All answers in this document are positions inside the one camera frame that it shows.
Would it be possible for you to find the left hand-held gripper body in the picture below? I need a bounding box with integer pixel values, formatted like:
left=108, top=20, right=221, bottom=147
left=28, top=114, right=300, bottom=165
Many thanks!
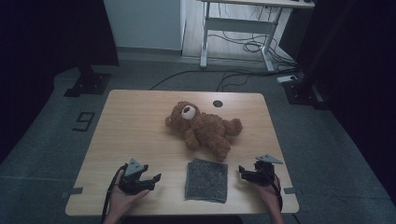
left=118, top=157, right=149, bottom=196

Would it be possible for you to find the left hand-held gripper cable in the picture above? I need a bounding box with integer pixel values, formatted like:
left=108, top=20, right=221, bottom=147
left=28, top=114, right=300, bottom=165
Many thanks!
left=101, top=163, right=129, bottom=223

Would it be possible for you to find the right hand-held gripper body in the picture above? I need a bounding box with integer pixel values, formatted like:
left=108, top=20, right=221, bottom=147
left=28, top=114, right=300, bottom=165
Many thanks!
left=254, top=154, right=284, bottom=187

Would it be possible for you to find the person's dark clothing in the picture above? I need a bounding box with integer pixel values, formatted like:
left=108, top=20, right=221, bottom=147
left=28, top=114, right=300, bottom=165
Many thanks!
left=120, top=215, right=244, bottom=224

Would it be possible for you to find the dark curtain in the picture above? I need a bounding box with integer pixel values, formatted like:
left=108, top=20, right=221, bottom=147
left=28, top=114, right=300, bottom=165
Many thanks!
left=0, top=0, right=120, bottom=162
left=295, top=0, right=396, bottom=200

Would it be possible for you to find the long black floor cable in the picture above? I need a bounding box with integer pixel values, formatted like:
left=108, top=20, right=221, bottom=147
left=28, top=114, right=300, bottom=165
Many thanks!
left=148, top=68, right=300, bottom=91

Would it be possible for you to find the person's left hand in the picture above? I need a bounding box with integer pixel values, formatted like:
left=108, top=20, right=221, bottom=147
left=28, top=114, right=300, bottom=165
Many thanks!
left=106, top=183, right=149, bottom=222

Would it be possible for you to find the right hand-held gripper cable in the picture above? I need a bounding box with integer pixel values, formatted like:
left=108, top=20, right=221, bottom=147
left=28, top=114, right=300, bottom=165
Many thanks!
left=267, top=174, right=284, bottom=211

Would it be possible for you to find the brown teddy bear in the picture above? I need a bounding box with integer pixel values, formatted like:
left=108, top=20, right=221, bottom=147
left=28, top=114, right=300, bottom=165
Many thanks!
left=164, top=100, right=244, bottom=162

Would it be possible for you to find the black stand base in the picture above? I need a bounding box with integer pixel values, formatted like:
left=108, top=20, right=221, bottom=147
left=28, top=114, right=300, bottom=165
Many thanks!
left=64, top=64, right=112, bottom=98
left=283, top=74, right=330, bottom=110

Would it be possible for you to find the tangle of black cables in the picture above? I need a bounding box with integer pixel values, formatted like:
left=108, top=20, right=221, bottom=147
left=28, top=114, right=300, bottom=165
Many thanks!
left=207, top=31, right=297, bottom=73

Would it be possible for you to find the hand-held gripper cable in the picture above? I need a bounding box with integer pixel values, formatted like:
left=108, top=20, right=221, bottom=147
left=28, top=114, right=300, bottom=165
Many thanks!
left=267, top=174, right=284, bottom=211
left=101, top=163, right=129, bottom=223

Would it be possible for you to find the white power strip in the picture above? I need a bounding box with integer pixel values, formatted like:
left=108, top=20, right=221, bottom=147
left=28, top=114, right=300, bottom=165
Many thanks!
left=276, top=75, right=298, bottom=84

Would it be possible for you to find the white desk frame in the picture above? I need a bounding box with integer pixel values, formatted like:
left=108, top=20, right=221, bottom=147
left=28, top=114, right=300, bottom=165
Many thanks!
left=195, top=0, right=316, bottom=73

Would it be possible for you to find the grey towel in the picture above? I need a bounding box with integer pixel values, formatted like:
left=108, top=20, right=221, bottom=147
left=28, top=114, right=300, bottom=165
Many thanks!
left=184, top=158, right=229, bottom=204

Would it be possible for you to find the person's right hand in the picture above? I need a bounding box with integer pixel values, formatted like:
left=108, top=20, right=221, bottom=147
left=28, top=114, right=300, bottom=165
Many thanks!
left=257, top=176, right=283, bottom=212

